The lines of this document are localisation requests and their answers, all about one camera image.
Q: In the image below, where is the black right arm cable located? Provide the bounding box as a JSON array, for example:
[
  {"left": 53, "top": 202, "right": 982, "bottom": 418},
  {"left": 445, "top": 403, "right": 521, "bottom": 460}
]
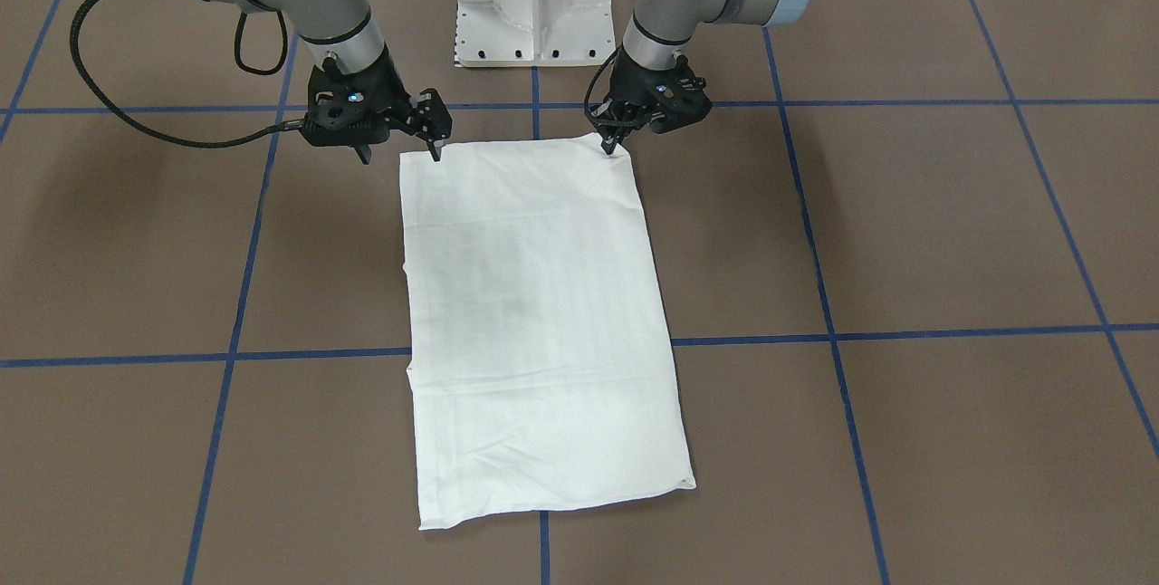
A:
[{"left": 71, "top": 0, "right": 309, "bottom": 149}]

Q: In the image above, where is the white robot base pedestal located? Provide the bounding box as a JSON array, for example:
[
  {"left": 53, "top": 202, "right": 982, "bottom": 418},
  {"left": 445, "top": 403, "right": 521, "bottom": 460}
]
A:
[{"left": 453, "top": 0, "right": 617, "bottom": 68}]

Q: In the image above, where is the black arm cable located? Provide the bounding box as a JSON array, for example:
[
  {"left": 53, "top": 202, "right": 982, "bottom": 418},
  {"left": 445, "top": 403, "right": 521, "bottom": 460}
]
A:
[
  {"left": 71, "top": 0, "right": 309, "bottom": 149},
  {"left": 584, "top": 46, "right": 635, "bottom": 142}
]

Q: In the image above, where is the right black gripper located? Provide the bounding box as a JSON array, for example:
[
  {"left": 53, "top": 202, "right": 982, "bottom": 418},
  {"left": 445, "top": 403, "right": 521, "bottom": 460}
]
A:
[{"left": 297, "top": 47, "right": 453, "bottom": 167}]

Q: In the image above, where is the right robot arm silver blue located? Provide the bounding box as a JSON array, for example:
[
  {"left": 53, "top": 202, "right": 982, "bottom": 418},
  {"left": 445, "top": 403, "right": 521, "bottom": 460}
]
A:
[{"left": 203, "top": 0, "right": 453, "bottom": 163}]

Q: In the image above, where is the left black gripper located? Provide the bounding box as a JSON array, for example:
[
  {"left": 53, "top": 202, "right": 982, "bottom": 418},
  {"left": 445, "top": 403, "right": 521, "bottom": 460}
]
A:
[{"left": 589, "top": 47, "right": 713, "bottom": 156}]

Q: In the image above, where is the white long-sleeve printed shirt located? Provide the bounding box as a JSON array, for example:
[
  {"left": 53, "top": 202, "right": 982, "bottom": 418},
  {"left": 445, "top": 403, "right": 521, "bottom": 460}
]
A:
[{"left": 398, "top": 134, "right": 697, "bottom": 531}]

